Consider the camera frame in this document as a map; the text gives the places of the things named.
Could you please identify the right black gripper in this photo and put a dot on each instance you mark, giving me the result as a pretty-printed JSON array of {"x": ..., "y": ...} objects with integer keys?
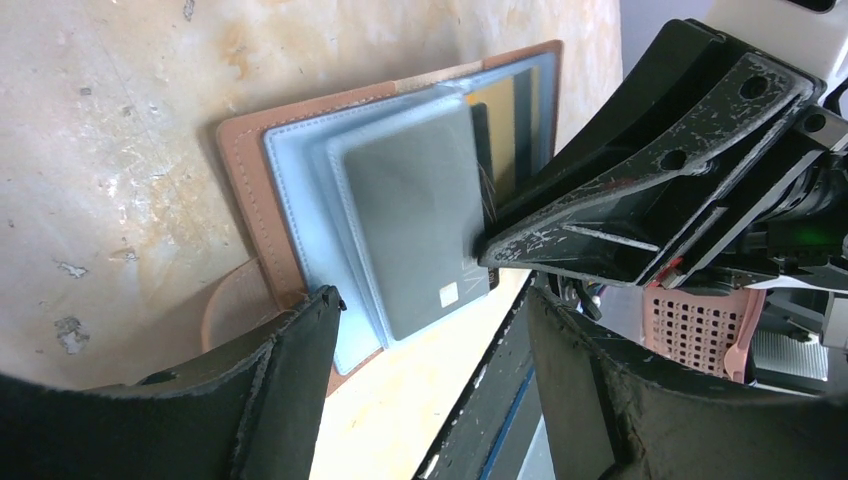
[{"x": 700, "y": 172}]

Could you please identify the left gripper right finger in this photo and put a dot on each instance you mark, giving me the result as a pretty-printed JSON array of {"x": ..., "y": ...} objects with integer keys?
[{"x": 616, "y": 410}]

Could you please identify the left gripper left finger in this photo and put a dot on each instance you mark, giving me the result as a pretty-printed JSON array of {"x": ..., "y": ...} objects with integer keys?
[{"x": 248, "y": 409}]

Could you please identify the brown leather card holder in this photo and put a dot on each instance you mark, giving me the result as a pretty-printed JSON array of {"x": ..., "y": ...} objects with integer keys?
[{"x": 264, "y": 287}]

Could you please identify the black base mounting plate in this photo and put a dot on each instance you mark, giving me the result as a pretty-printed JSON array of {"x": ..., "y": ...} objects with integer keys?
[{"x": 467, "y": 438}]

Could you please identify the pink perforated basket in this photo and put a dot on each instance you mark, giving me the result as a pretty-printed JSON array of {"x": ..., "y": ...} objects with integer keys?
[{"x": 710, "y": 334}]

